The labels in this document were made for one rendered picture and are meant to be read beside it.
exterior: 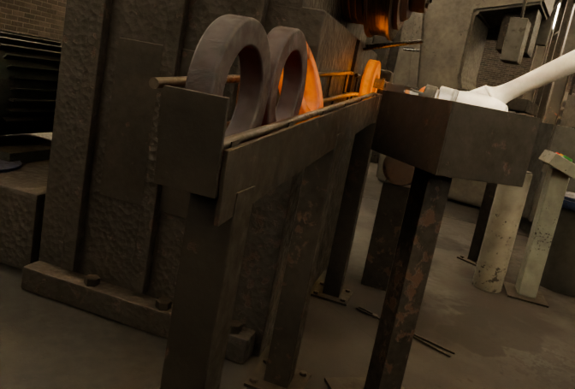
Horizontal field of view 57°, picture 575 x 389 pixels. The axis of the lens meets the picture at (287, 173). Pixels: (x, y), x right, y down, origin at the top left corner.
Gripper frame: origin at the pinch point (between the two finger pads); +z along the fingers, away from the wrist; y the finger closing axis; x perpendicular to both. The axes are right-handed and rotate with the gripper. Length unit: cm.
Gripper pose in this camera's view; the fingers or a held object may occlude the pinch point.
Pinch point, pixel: (371, 81)
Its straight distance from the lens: 169.7
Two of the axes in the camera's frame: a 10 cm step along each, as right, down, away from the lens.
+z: -9.2, -3.1, 2.4
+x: 2.7, -9.4, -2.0
